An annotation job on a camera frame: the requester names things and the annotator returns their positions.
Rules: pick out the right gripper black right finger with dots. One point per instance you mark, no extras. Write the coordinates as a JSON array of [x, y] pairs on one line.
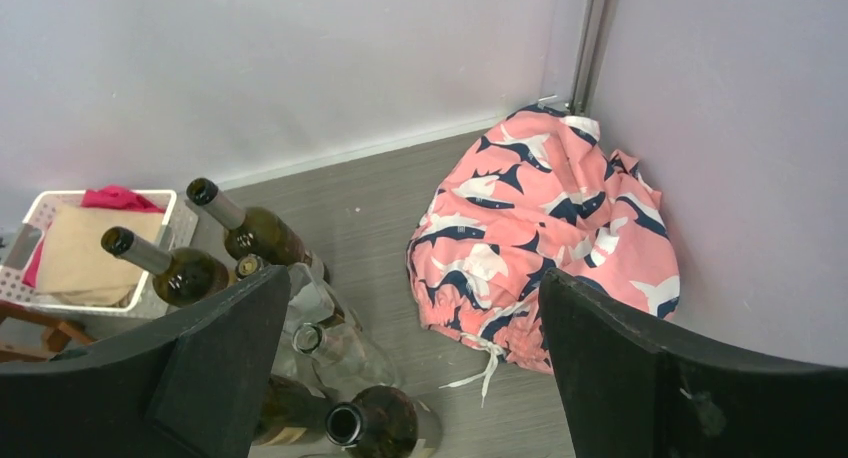
[[634, 385]]

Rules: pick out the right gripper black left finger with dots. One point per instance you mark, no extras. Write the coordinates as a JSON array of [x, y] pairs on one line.
[[188, 384]]

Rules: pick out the dark green bottle far left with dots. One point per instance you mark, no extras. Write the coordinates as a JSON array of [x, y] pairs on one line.
[[180, 277]]

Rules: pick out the dark green bottle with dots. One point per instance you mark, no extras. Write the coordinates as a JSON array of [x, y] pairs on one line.
[[180, 277], [253, 230]]

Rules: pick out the wooden wine rack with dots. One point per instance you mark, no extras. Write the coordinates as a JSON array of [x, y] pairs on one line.
[[32, 336]]

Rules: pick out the clear bottle with dark cap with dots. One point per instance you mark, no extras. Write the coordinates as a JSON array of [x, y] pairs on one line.
[[312, 300]]

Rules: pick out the small clear glass bottle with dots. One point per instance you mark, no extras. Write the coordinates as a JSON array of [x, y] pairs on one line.
[[339, 360]]

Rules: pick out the dark green bottle far back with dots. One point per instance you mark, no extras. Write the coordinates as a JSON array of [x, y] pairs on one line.
[[253, 230]]

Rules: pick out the dark bottle brown label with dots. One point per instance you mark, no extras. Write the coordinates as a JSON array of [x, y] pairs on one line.
[[384, 422]]

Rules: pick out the beige folded cloth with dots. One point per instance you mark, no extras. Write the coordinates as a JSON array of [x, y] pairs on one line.
[[75, 269]]

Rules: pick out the white plastic basket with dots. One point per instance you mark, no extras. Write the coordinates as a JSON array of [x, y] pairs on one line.
[[177, 230]]

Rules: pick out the red cloth in basket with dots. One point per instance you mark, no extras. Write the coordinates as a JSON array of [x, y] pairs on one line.
[[112, 197]]

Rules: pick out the pink shark print cloth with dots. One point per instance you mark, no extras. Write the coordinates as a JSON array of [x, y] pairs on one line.
[[533, 194]]

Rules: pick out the aluminium corner post right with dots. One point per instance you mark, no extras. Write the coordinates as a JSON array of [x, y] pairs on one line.
[[597, 24]]

